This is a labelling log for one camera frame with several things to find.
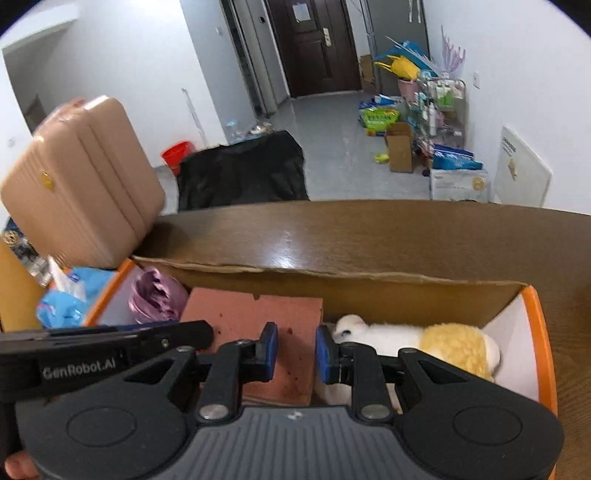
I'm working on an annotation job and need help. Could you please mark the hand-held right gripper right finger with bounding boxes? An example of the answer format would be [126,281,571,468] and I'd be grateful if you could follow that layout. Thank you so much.
[315,324,497,424]

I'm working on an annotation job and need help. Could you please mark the white and yellow plush toy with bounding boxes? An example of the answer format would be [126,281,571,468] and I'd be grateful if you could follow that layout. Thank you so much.
[314,314,502,407]

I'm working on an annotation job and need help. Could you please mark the pink clothes hangers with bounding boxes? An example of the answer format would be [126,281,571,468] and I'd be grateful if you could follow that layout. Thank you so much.
[440,25,467,78]

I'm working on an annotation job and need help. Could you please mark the dark printed packet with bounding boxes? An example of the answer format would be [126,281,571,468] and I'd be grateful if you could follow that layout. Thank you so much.
[0,218,51,288]

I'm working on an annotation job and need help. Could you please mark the red-brown sponge block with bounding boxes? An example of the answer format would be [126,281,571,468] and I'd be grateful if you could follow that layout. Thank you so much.
[179,287,324,407]

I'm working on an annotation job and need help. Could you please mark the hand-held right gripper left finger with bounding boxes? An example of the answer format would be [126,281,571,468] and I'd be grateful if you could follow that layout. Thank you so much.
[122,322,279,425]

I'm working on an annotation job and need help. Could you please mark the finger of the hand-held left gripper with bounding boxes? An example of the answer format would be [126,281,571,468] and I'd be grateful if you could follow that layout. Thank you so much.
[115,320,214,366]

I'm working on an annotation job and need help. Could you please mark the pink ribbed suitcase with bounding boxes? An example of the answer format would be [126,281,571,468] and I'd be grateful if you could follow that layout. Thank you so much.
[0,96,166,269]

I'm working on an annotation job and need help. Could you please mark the person's left hand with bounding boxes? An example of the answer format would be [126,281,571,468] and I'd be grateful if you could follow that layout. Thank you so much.
[4,450,40,480]

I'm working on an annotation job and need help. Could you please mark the black bag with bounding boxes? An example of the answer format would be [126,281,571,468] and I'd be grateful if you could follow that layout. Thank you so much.
[177,130,310,212]

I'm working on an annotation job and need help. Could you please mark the blue tissue pack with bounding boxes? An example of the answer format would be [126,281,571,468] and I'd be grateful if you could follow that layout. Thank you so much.
[36,258,116,329]

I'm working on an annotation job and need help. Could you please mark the wire rack with bottles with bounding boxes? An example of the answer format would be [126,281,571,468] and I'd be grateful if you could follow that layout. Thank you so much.
[416,78,467,148]

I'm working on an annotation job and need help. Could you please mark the orange-edged cardboard box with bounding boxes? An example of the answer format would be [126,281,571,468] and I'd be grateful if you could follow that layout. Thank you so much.
[83,255,559,418]

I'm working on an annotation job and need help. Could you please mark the purple plastic bag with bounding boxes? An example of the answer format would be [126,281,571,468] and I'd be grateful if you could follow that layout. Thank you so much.
[128,269,190,325]

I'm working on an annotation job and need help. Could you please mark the dark brown door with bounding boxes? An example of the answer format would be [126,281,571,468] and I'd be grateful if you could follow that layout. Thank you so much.
[267,0,363,99]

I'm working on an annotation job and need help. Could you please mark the red bucket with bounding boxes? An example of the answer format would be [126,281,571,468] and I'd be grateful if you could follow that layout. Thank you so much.
[161,141,195,177]

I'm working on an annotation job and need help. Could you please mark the white board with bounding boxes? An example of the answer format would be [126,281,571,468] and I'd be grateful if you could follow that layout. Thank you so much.
[493,126,552,208]

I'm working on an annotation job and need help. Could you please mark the brown cardboard box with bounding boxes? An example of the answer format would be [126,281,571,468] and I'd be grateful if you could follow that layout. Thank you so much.
[385,122,414,173]

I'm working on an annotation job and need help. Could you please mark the pile of colourful packets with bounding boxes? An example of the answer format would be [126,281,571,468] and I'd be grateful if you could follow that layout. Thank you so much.
[359,41,489,202]

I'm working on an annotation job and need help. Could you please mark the grey tall cabinet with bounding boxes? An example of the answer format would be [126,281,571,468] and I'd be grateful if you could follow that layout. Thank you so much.
[365,0,430,61]

